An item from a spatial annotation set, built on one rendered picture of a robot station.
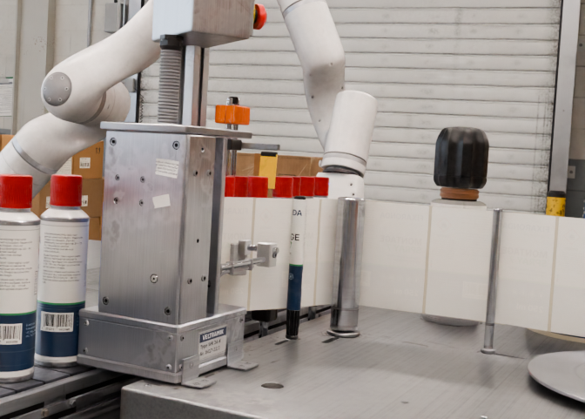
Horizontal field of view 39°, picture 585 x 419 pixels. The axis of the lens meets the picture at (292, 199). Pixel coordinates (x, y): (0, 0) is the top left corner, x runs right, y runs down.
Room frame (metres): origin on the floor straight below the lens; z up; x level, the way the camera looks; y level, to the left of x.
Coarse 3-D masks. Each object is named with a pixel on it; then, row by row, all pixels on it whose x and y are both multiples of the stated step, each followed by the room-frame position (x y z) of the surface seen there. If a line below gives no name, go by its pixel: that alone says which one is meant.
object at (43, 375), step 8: (248, 312) 1.25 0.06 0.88; (248, 320) 1.20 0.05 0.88; (40, 368) 0.87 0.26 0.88; (48, 368) 0.88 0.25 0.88; (56, 368) 0.88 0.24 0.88; (64, 368) 0.88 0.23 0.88; (72, 368) 0.88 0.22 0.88; (80, 368) 0.88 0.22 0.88; (88, 368) 0.89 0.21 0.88; (40, 376) 0.84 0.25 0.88; (48, 376) 0.84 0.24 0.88; (56, 376) 0.85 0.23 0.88; (64, 376) 0.85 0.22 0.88; (0, 384) 0.81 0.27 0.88; (8, 384) 0.81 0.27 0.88; (16, 384) 0.81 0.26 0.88; (24, 384) 0.81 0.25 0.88; (32, 384) 0.81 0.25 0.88; (40, 384) 0.82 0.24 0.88; (0, 392) 0.78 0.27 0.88; (8, 392) 0.78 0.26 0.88; (16, 392) 0.79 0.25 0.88
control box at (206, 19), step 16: (160, 0) 1.30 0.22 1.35; (176, 0) 1.24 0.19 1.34; (192, 0) 1.19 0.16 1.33; (208, 0) 1.20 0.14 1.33; (224, 0) 1.21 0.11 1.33; (240, 0) 1.22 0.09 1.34; (160, 16) 1.30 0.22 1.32; (176, 16) 1.24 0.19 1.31; (192, 16) 1.19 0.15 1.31; (208, 16) 1.20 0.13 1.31; (224, 16) 1.21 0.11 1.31; (240, 16) 1.22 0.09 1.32; (160, 32) 1.29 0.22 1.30; (176, 32) 1.23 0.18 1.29; (192, 32) 1.19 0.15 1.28; (208, 32) 1.20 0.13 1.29; (224, 32) 1.21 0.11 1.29; (240, 32) 1.22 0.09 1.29
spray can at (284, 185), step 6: (276, 180) 1.34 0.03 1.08; (282, 180) 1.34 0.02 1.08; (288, 180) 1.34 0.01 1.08; (276, 186) 1.34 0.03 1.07; (282, 186) 1.34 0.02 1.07; (288, 186) 1.34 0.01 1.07; (276, 192) 1.34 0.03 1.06; (282, 192) 1.34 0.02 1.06; (288, 192) 1.34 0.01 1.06; (276, 198) 1.34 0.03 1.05; (282, 198) 1.34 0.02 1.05; (288, 198) 1.34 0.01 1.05
